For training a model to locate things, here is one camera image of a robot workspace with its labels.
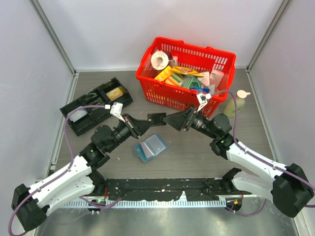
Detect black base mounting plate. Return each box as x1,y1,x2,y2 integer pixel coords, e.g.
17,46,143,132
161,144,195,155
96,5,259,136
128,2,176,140
76,177,252,201

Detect red plastic shopping basket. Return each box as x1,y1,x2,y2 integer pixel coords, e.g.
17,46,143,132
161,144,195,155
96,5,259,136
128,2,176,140
135,37,236,118

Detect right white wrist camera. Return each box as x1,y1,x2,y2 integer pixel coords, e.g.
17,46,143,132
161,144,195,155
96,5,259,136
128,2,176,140
196,92,212,112

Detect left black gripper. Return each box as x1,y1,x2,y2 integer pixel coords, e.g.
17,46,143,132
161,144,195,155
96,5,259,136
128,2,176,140
106,113,153,152

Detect dark brown credit card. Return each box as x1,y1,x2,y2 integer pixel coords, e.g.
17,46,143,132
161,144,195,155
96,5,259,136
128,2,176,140
147,113,166,127

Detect yellow chips bag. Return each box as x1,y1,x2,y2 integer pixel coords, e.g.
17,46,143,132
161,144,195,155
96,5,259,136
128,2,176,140
171,66,204,77

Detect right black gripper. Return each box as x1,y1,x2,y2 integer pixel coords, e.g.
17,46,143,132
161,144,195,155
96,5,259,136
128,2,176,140
164,103,218,139

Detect green patterned packet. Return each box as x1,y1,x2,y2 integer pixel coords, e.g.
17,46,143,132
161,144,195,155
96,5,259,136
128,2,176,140
179,75,210,93

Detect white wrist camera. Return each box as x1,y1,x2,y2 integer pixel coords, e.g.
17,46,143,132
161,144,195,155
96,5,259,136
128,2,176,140
196,92,212,112
104,102,125,122

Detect white tape roll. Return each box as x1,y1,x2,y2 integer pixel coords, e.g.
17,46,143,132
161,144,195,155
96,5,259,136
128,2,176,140
151,51,170,70

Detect yellow orange box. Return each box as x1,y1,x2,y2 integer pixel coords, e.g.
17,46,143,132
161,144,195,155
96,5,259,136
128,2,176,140
154,66,184,86

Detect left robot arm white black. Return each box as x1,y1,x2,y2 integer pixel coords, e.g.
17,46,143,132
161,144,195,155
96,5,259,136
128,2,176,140
9,114,152,232

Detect aluminium frame rail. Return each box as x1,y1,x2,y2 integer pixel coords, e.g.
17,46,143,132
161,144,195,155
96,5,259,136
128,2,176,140
34,176,301,199

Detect blue leather card holder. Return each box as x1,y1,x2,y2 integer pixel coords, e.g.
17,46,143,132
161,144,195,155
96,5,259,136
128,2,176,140
133,134,168,163

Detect pink white packet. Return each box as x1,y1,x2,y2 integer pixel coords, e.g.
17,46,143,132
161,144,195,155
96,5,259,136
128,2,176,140
209,69,224,86

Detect white slotted cable duct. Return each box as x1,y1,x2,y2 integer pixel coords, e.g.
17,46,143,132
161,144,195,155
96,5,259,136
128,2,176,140
62,198,226,209

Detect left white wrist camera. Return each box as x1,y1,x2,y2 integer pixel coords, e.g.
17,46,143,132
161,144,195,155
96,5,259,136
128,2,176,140
104,102,125,122

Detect white card in tray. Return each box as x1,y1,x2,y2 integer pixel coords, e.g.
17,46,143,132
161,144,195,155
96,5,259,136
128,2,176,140
69,109,88,122

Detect black compartment tray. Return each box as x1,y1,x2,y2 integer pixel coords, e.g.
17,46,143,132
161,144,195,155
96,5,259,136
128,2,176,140
60,77,133,136

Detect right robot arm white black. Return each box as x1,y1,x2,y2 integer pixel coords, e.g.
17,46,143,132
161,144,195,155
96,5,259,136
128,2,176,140
163,107,315,218

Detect green lotion bottle white cap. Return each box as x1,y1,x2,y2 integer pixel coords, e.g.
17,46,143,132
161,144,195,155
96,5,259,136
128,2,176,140
223,90,251,118

